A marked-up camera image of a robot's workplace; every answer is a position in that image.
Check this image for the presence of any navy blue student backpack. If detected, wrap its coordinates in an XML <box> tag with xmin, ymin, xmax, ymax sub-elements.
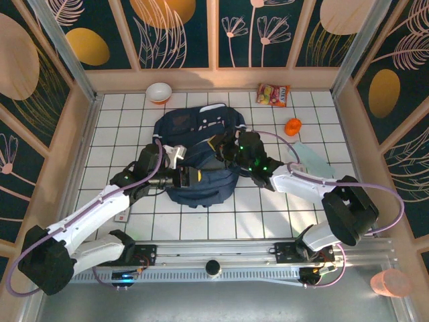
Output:
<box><xmin>153</xmin><ymin>103</ymin><xmax>249</xmax><ymax>209</ymax></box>

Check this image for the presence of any light teal pouch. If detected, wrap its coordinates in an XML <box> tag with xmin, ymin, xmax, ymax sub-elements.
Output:
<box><xmin>285</xmin><ymin>140</ymin><xmax>336</xmax><ymax>177</ymax></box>

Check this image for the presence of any red fruit candy bag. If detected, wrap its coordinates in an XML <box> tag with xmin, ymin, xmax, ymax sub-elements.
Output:
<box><xmin>256</xmin><ymin>83</ymin><xmax>291</xmax><ymax>108</ymax></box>

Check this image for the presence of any small orange round object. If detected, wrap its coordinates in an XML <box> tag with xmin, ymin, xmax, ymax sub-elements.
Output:
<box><xmin>284</xmin><ymin>117</ymin><xmax>303</xmax><ymax>136</ymax></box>

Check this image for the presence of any small white card with red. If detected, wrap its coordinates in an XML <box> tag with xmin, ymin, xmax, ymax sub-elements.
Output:
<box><xmin>113</xmin><ymin>207</ymin><xmax>131</xmax><ymax>223</ymax></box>

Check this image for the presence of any white bowl with orange rim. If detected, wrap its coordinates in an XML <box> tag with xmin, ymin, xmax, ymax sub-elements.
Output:
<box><xmin>145</xmin><ymin>82</ymin><xmax>174</xmax><ymax>106</ymax></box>

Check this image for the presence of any black round knob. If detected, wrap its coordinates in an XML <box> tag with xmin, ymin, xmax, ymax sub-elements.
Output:
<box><xmin>204</xmin><ymin>258</ymin><xmax>223</xmax><ymax>280</ymax></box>

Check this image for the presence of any pink translucent cup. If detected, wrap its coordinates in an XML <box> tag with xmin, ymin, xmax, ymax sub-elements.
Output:
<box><xmin>369</xmin><ymin>268</ymin><xmax>412</xmax><ymax>299</ymax></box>

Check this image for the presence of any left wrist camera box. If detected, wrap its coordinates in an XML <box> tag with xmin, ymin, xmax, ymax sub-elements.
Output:
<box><xmin>164</xmin><ymin>144</ymin><xmax>187</xmax><ymax>170</ymax></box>

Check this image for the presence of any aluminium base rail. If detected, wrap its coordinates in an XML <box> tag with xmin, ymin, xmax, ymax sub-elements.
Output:
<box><xmin>33</xmin><ymin>237</ymin><xmax>400</xmax><ymax>268</ymax></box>

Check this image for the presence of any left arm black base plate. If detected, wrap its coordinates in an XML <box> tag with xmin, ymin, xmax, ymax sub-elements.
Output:
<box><xmin>96</xmin><ymin>244</ymin><xmax>158</xmax><ymax>268</ymax></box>

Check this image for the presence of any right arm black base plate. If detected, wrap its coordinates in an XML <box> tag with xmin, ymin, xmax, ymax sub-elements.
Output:
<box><xmin>273</xmin><ymin>241</ymin><xmax>336</xmax><ymax>266</ymax></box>

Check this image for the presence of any slotted metal cable tray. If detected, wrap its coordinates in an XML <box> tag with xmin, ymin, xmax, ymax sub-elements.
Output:
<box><xmin>46</xmin><ymin>268</ymin><xmax>302</xmax><ymax>284</ymax></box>

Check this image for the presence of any aluminium frame post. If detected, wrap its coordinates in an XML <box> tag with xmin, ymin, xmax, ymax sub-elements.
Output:
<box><xmin>330</xmin><ymin>0</ymin><xmax>393</xmax><ymax>98</ymax></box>
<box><xmin>26</xmin><ymin>0</ymin><xmax>99</xmax><ymax>101</ymax></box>

